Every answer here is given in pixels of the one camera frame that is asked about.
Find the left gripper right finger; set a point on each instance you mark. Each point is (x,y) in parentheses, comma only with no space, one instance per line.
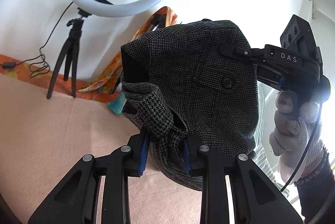
(235,189)

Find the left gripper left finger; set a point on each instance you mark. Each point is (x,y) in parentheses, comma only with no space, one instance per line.
(75,198)

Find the grey houndstooth pants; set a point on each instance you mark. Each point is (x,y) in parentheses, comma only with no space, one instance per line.
(176,83)

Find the right forearm dark sleeve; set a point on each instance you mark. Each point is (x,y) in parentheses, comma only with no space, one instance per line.
(314,188)

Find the right hand white glove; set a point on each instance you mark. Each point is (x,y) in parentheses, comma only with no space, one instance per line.
(293,128)

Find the green white patterned pillow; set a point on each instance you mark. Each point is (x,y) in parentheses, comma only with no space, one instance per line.
(260,156)

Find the braided peach teal scarf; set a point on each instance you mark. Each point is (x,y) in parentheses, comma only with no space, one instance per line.
(118,104)

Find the black mini tripod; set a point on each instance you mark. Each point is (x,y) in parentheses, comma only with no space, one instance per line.
(70,54)

